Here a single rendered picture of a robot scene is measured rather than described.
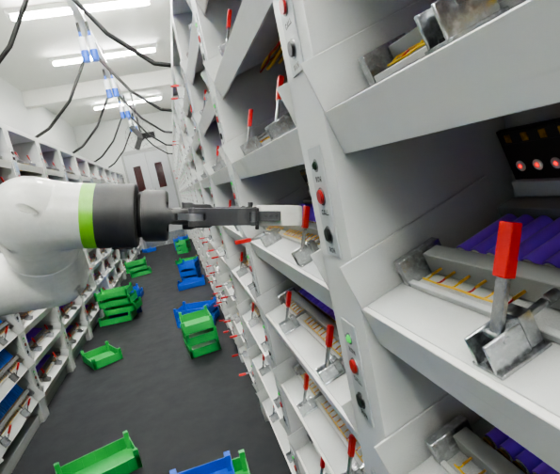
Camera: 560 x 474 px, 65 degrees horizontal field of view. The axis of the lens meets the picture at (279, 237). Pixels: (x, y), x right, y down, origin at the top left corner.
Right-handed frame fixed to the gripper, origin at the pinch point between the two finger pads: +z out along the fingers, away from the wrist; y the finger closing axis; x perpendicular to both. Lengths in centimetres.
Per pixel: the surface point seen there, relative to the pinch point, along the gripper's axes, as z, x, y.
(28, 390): -92, -100, -182
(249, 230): 3.1, -5.9, -44.2
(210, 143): -1, 24, -115
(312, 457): 19, -65, -38
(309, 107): -1.8, 12.2, 21.6
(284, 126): 0.7, 13.4, 1.1
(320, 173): -0.5, 5.4, 21.8
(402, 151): 7.0, 7.5, 25.5
